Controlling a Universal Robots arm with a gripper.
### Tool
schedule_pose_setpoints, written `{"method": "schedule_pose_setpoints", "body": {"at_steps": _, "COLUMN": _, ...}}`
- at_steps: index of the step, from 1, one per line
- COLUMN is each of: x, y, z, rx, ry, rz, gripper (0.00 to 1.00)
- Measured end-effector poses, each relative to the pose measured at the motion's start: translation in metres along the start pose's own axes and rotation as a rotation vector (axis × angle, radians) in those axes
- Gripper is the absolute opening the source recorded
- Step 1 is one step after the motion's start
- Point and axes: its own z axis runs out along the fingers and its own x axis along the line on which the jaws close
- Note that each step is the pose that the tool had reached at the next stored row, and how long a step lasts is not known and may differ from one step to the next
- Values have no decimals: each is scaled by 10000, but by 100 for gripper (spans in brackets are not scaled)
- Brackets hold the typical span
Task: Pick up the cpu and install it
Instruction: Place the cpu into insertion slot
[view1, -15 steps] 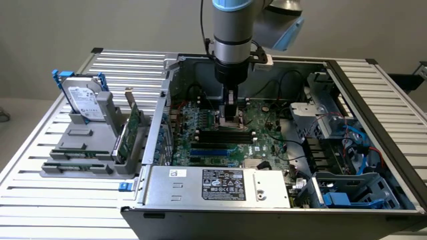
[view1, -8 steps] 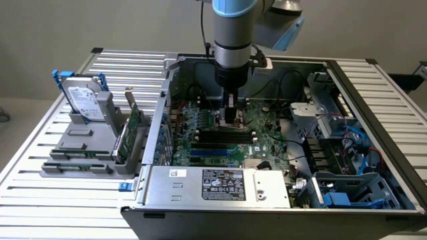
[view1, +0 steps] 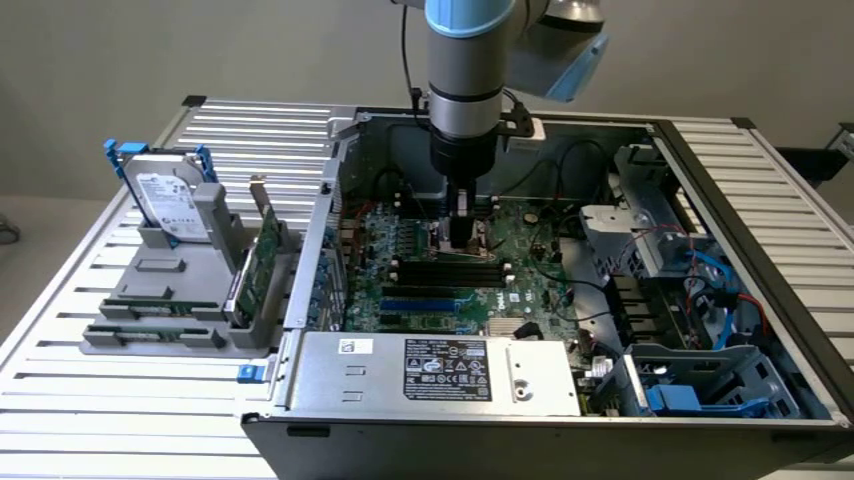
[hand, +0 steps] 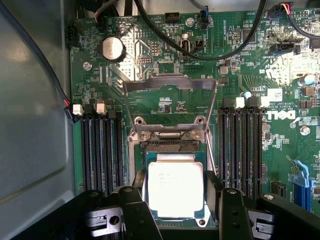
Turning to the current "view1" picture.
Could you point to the green RAM stick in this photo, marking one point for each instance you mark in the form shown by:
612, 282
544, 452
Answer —
157, 307

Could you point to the metal disk bay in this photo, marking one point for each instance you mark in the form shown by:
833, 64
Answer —
641, 220

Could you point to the green motherboard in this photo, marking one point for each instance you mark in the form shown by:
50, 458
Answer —
528, 285

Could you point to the silver chipset heat sink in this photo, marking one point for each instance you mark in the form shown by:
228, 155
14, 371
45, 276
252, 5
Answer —
507, 328

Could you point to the round coin battery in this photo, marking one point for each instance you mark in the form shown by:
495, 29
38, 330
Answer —
531, 217

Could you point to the grey parts rack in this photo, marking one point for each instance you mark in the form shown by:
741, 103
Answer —
168, 290

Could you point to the blue disk carrier frame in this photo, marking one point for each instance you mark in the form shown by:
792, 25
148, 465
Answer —
204, 165

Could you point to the silver hard disk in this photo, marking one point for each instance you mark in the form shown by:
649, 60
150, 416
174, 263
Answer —
170, 205

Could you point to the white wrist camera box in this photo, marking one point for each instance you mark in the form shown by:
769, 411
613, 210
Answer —
529, 131

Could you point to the silver power supply unit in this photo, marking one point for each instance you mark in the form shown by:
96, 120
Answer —
434, 372

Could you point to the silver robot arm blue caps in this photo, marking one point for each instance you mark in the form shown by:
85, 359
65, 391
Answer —
464, 60

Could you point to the green graphics card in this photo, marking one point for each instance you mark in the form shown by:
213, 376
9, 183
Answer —
257, 270

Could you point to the blue expansion slot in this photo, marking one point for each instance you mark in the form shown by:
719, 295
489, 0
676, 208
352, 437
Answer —
417, 303

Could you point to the blue drive caddy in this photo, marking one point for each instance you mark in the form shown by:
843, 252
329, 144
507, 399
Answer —
675, 397

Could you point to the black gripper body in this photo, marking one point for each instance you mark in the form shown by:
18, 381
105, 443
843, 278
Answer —
463, 155

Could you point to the blue case latch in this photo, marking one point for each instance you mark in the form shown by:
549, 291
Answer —
248, 373

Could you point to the black open PC case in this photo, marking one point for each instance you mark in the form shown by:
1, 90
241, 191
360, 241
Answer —
535, 445

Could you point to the CPU socket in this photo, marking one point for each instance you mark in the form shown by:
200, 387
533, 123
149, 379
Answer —
437, 237

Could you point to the black RAM slot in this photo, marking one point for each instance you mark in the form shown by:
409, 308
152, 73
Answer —
455, 290
455, 281
455, 272
455, 263

